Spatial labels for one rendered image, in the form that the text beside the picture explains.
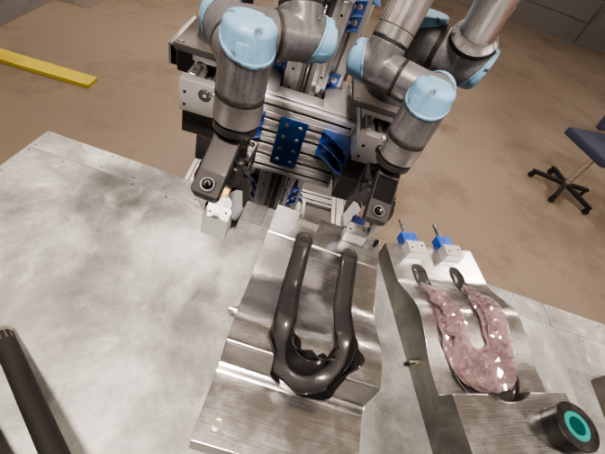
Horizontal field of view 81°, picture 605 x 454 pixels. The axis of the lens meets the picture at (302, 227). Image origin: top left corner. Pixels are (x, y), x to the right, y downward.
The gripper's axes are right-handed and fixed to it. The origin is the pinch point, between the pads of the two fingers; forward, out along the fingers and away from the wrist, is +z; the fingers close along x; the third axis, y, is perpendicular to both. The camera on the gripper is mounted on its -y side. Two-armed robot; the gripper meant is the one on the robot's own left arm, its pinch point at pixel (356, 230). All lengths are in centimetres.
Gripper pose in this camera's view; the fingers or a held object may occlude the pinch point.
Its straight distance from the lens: 83.5
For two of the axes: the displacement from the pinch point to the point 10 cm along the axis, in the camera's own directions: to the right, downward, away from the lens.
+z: -2.7, 6.5, 7.1
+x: -9.4, -3.3, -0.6
